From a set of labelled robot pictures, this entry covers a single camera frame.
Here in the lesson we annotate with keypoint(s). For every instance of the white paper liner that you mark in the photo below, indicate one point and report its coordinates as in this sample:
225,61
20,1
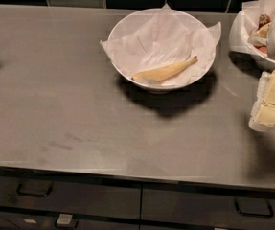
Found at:
162,42

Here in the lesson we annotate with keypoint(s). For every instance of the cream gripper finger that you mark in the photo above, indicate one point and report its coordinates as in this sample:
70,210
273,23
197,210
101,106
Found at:
262,117

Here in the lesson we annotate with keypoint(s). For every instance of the drawer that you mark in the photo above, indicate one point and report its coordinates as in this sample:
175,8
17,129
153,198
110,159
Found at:
20,221
200,209
69,197

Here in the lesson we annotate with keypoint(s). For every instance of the left upper drawer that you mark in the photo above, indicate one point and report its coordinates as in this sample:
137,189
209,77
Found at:
69,197

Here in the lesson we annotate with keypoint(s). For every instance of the black left drawer handle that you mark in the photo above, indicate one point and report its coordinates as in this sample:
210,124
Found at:
24,190

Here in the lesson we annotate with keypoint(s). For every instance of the right upper drawer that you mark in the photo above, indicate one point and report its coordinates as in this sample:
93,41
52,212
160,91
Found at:
200,209

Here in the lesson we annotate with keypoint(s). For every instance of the black drawer handle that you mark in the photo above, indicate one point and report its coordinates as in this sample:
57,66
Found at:
24,190
255,208

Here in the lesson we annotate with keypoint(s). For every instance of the white bowl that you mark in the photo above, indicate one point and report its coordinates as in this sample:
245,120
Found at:
242,28
162,84

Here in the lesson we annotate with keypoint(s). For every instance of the lower drawer handle with label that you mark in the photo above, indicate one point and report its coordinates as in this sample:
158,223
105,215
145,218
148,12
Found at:
66,222

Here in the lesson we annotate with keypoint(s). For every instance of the lower left drawer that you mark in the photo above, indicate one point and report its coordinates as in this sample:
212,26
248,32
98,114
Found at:
20,221

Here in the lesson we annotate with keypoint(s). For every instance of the black right drawer handle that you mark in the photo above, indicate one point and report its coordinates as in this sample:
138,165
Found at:
255,208

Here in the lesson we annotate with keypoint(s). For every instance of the yellow banana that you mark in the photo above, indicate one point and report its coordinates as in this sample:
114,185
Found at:
165,72

